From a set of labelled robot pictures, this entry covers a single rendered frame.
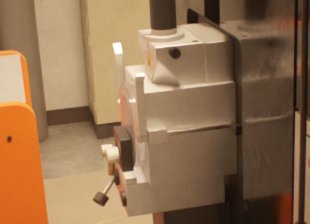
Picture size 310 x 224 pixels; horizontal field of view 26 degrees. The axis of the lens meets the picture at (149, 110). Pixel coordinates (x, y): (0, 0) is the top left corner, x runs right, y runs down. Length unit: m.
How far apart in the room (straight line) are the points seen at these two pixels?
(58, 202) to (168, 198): 0.99
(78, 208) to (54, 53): 2.61
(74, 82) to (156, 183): 3.57
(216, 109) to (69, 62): 3.55
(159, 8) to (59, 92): 3.60
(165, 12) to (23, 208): 0.52
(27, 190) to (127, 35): 2.80
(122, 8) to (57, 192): 2.19
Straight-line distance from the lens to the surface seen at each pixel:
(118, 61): 0.72
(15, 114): 1.02
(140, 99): 0.62
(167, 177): 0.66
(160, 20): 0.65
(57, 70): 4.19
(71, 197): 1.68
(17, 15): 3.80
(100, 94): 3.87
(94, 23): 3.77
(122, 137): 0.68
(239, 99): 0.65
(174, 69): 0.64
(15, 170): 1.05
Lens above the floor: 1.44
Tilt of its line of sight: 19 degrees down
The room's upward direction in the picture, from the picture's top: 3 degrees counter-clockwise
